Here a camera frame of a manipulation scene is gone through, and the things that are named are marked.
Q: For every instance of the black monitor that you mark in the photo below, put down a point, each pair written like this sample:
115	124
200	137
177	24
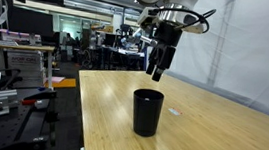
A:
31	22

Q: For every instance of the yellow floor mat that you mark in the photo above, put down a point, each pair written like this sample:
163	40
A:
61	83

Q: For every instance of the small white red sticker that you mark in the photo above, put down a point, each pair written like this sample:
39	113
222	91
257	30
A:
175	111

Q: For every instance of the black optical breadboard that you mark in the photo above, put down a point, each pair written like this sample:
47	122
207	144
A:
8	128

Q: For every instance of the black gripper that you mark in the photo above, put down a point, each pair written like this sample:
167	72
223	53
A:
168	35

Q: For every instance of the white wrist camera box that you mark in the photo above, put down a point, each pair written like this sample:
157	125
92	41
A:
147	17

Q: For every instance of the grey keyboard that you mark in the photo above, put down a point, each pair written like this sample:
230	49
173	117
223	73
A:
0	42

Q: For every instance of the white Nor-Cal box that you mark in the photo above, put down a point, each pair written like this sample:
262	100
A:
23	65

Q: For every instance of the white curtain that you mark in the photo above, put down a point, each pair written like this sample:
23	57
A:
261	48

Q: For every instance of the black cup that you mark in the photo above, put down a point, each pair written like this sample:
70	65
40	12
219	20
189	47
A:
146	114

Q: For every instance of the wooden-top desk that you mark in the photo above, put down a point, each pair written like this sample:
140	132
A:
17	46

